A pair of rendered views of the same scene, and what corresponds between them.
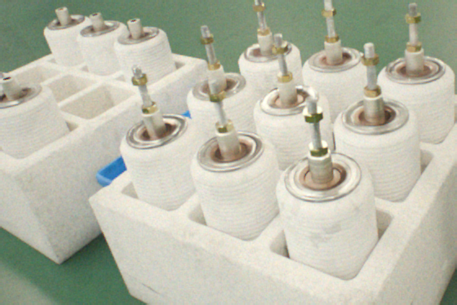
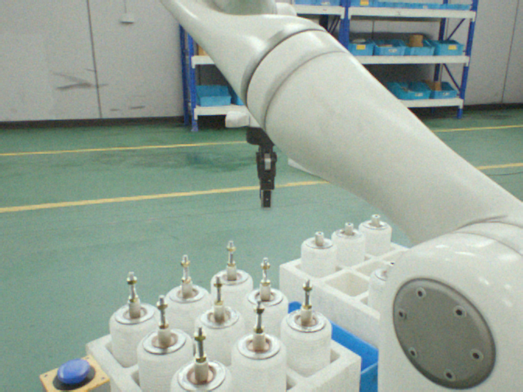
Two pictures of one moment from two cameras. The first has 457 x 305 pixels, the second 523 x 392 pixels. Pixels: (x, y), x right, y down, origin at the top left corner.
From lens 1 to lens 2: 1.08 m
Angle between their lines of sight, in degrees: 90
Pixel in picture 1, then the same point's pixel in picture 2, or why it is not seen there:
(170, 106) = (355, 323)
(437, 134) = not seen: outside the picture
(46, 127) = (307, 264)
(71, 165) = (297, 287)
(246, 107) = (246, 313)
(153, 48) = (374, 285)
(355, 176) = (121, 320)
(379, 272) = (98, 352)
